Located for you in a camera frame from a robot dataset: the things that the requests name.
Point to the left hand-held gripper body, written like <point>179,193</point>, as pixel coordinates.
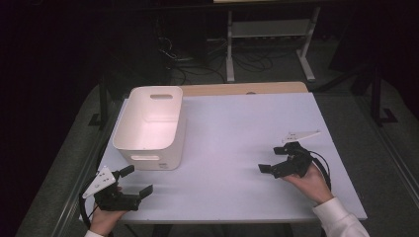
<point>113,199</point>

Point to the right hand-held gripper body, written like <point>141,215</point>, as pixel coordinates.
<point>294,163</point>

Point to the white plastic storage bin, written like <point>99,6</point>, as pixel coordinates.
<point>150,126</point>

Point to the person's left hand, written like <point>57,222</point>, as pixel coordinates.
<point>103,219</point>

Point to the person's right hand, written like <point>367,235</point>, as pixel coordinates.
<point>309,186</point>

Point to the person's left white sleeve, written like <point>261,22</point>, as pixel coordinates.
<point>92,234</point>

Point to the person's white sleeve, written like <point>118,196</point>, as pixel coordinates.
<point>339,220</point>
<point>92,234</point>

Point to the wooden table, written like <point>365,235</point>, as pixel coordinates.
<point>243,89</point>

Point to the person's right white sleeve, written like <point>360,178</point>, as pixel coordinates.
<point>339,220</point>

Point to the black metal stand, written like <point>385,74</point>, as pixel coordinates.
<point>377,98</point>
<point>103,102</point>

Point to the white metal stand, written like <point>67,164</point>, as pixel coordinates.
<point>270,29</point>

